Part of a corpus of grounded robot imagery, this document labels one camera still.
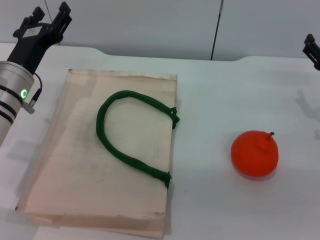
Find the black vertical pole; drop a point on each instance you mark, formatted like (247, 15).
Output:
(215, 32)

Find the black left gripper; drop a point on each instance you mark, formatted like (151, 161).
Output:
(32, 45)

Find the orange with stem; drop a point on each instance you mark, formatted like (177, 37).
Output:
(253, 157)

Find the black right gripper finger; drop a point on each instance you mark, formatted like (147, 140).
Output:
(313, 50)

